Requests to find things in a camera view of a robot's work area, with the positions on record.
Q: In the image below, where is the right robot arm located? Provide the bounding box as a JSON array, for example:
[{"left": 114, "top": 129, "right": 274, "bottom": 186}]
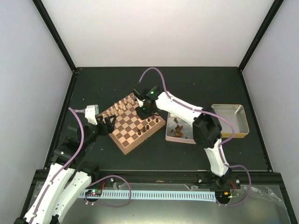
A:
[{"left": 132, "top": 83, "right": 231, "bottom": 188}]

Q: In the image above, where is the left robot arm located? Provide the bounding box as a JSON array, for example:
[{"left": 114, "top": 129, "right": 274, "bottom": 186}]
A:
[{"left": 15, "top": 115, "right": 116, "bottom": 224}]

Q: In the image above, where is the white chess pieces group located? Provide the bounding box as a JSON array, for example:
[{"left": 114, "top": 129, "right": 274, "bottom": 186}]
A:
[{"left": 101, "top": 93, "right": 139, "bottom": 123}]

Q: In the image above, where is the wooden chess board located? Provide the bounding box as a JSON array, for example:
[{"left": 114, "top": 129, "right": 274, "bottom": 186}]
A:
[{"left": 102, "top": 91, "right": 167, "bottom": 155}]

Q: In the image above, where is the pile of dark chess pieces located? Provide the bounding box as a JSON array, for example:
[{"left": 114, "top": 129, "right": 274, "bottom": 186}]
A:
[{"left": 167, "top": 117, "right": 188, "bottom": 139}]

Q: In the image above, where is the pink metal tin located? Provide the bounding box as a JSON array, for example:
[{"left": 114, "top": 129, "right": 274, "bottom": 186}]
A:
[{"left": 165, "top": 113, "right": 196, "bottom": 144}]

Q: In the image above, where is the gold metal tin lid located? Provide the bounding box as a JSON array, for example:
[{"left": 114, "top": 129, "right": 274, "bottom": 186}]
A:
[{"left": 211, "top": 104, "right": 249, "bottom": 138}]

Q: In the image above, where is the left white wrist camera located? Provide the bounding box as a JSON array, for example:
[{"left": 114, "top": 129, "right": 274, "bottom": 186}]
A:
[{"left": 85, "top": 105, "right": 99, "bottom": 126}]

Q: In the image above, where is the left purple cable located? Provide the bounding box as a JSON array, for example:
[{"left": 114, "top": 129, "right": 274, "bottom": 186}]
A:
[{"left": 28, "top": 107, "right": 86, "bottom": 224}]

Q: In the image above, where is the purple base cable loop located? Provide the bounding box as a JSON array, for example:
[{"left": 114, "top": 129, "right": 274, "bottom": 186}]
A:
[{"left": 84, "top": 175, "right": 133, "bottom": 207}]

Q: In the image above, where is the light blue cable duct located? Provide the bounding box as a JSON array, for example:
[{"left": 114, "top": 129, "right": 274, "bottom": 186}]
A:
[{"left": 79, "top": 189, "right": 216, "bottom": 202}]

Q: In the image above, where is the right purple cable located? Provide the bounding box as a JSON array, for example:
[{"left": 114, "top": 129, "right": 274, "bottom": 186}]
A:
[{"left": 137, "top": 67, "right": 252, "bottom": 207}]

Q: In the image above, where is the black frame post left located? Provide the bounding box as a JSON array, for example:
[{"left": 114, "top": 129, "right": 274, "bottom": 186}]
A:
[{"left": 32, "top": 0, "right": 76, "bottom": 72}]

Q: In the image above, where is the black frame post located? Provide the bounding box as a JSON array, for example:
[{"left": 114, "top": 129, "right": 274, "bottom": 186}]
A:
[
  {"left": 238, "top": 0, "right": 284, "bottom": 72},
  {"left": 32, "top": 0, "right": 76, "bottom": 72}
]

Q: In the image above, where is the black frame post right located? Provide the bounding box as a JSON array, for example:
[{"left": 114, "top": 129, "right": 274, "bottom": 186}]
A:
[{"left": 238, "top": 0, "right": 284, "bottom": 72}]

